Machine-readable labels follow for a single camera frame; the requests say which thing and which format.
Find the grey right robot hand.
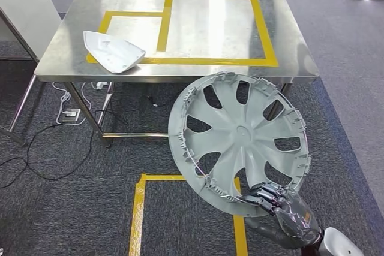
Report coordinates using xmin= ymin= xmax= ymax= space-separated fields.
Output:
xmin=239 ymin=182 xmax=325 ymax=251

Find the silver plastic hubcap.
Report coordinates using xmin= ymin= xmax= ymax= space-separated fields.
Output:
xmin=167 ymin=71 xmax=312 ymax=218

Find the stainless steel workbench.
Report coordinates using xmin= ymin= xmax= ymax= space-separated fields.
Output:
xmin=33 ymin=0 xmax=321 ymax=147

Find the white plastic shell part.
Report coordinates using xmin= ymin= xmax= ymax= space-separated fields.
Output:
xmin=83 ymin=30 xmax=146 ymax=74

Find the yellow tape square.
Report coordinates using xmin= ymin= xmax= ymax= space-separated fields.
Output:
xmin=129 ymin=173 xmax=249 ymax=256

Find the metal floor socket box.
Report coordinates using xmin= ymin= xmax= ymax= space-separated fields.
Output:
xmin=61 ymin=108 xmax=81 ymax=124

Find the black floor cable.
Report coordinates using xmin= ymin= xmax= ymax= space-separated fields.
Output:
xmin=146 ymin=94 xmax=181 ymax=109
xmin=0 ymin=109 xmax=129 ymax=189

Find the white coiled cable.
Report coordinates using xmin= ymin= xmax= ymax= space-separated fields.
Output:
xmin=52 ymin=81 xmax=92 ymax=127

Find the white desk with steel frame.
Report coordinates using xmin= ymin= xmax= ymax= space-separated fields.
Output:
xmin=0 ymin=0 xmax=62 ymax=146

